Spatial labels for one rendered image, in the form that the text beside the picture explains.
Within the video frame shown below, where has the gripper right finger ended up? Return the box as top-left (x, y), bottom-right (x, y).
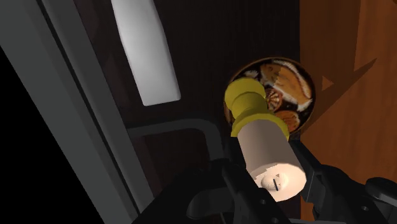
top-left (289, 139), bottom-right (397, 224)

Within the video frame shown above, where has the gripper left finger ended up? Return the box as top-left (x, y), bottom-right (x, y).
top-left (132, 136), bottom-right (290, 224)

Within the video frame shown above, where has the white candle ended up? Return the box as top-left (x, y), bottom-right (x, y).
top-left (223, 77), bottom-right (308, 202)

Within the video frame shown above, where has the dark flat grey-rimmed tray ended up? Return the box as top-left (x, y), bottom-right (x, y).
top-left (126, 118), bottom-right (226, 195)

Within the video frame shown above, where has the round brown patterned plate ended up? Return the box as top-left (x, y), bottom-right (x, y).
top-left (223, 57), bottom-right (316, 134)

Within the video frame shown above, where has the white oblong slab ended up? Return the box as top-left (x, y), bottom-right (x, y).
top-left (111, 0), bottom-right (181, 107)

